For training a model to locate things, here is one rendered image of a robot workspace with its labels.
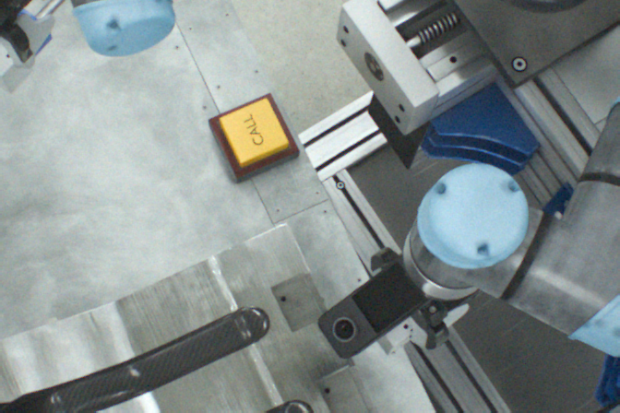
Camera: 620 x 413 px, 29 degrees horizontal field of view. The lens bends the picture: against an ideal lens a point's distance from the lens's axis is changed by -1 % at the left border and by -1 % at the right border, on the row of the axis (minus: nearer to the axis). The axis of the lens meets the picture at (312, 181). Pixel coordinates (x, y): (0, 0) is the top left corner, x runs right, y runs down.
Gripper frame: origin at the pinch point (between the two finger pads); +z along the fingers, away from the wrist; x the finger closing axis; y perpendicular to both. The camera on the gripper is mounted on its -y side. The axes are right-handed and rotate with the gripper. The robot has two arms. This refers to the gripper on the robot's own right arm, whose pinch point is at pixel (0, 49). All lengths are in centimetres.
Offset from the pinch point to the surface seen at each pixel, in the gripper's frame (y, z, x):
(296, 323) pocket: -1.5, 8.8, -41.7
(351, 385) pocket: -3, 9, -50
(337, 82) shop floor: 53, 95, -12
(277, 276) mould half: 0.7, 6.1, -37.2
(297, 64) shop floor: 52, 95, -4
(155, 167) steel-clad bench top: 3.4, 15.1, -17.3
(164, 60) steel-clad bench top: 14.2, 15.1, -9.4
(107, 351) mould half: -16.6, 5.9, -28.7
